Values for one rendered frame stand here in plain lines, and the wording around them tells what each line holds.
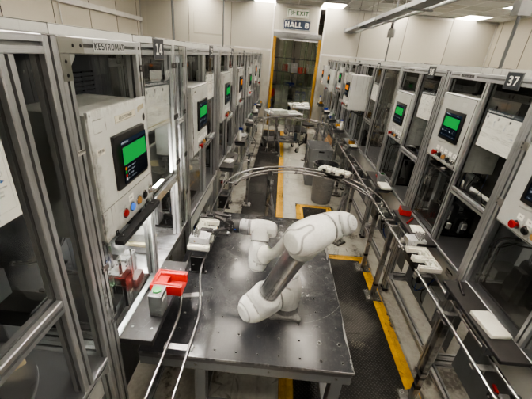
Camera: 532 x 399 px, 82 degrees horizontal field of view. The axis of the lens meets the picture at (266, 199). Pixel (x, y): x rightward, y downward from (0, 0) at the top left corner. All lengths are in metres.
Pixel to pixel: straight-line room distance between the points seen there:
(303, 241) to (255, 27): 8.97
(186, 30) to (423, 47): 6.68
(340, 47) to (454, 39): 3.09
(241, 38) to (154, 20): 2.47
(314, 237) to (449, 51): 9.90
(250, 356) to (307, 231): 0.79
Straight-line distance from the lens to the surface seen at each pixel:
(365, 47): 10.04
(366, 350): 2.78
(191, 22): 10.17
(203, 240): 2.03
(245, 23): 9.88
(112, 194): 1.22
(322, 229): 1.19
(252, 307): 1.61
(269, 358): 1.70
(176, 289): 1.63
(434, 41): 10.62
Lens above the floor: 2.03
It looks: 25 degrees down
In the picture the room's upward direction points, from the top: 5 degrees clockwise
